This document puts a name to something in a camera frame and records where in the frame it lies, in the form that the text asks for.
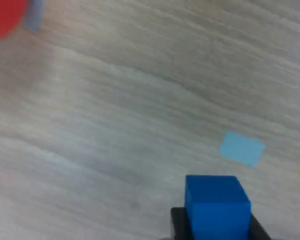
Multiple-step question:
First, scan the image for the red plastic cup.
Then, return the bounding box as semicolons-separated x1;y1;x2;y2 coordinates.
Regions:
0;0;28;42

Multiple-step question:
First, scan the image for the blue cube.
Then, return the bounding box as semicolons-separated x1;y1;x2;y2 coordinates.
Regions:
184;174;252;240

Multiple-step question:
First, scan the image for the blue tape patch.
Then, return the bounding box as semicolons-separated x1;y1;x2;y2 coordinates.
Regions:
218;131;267;168
23;0;45;33

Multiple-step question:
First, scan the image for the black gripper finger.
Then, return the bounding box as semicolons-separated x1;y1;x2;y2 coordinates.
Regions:
170;206;195;240
247;213;273;240

